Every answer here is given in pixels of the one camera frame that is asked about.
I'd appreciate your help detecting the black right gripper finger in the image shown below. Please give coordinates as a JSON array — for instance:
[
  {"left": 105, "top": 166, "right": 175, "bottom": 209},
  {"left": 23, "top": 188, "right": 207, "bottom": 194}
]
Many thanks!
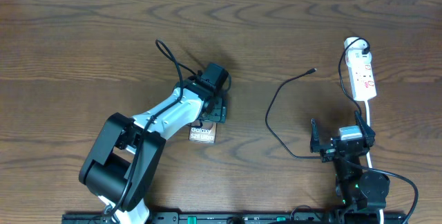
[
  {"left": 354, "top": 111, "right": 376, "bottom": 147},
  {"left": 310, "top": 119, "right": 321, "bottom": 152}
]

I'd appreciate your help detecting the Galaxy S25 Ultra smartphone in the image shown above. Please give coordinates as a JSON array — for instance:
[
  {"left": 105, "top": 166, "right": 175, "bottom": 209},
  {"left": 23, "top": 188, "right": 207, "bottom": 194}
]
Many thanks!
[{"left": 189, "top": 121, "right": 217, "bottom": 144}]

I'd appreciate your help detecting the black USB charging cable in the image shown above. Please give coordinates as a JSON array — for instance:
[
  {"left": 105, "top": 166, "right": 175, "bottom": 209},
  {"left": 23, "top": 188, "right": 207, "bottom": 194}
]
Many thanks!
[{"left": 265, "top": 37, "right": 372, "bottom": 160}]

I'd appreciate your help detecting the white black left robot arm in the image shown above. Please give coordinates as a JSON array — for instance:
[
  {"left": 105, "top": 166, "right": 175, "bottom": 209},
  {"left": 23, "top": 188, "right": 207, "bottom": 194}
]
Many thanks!
[{"left": 79, "top": 63, "right": 231, "bottom": 223}]

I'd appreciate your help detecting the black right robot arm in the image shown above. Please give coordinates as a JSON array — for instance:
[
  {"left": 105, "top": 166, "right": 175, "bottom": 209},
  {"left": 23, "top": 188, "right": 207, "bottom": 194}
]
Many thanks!
[{"left": 310, "top": 112, "right": 390, "bottom": 223}]

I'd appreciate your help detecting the white power strip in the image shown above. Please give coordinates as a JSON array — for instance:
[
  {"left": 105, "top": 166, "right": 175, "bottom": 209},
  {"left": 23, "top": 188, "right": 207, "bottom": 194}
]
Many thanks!
[{"left": 344, "top": 37, "right": 376, "bottom": 102}]

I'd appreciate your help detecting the white power strip cord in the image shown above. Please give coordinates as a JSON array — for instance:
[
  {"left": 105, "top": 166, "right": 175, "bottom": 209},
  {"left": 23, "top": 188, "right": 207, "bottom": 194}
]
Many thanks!
[{"left": 364, "top": 100, "right": 385, "bottom": 224}]

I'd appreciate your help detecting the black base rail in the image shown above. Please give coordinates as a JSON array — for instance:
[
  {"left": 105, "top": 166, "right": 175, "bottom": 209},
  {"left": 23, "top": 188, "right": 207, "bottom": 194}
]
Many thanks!
[{"left": 61, "top": 210, "right": 406, "bottom": 224}]

